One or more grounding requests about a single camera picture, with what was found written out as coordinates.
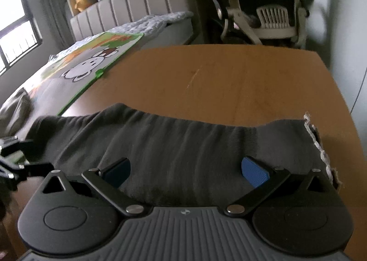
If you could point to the dark cloth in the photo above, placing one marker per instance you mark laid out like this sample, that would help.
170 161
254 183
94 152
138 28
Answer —
14 112

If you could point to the printed cartoon blanket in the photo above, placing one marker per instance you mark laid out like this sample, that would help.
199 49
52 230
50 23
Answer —
86 63

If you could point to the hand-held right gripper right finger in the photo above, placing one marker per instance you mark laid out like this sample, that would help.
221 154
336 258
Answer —
255 174

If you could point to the dark grey knit garment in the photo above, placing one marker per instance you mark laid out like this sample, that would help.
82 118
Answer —
186 146

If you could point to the beige padded headboard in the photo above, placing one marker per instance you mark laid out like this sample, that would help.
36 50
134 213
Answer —
129 0

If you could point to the beige mesh office chair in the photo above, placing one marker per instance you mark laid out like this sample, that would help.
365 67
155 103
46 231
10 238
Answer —
275 31

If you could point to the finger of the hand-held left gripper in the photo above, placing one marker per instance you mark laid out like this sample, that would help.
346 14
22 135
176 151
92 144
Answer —
15 144
34 170

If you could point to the white quilted bed cover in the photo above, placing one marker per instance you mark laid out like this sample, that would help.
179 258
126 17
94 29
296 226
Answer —
160 19

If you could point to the barred window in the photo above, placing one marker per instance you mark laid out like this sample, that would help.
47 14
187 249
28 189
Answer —
17 40

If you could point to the grey bed mattress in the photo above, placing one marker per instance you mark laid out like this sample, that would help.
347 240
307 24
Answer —
177 31

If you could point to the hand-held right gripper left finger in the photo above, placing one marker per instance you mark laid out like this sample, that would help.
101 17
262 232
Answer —
117 172

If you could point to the grey curtain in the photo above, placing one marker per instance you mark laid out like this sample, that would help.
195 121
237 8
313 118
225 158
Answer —
54 6

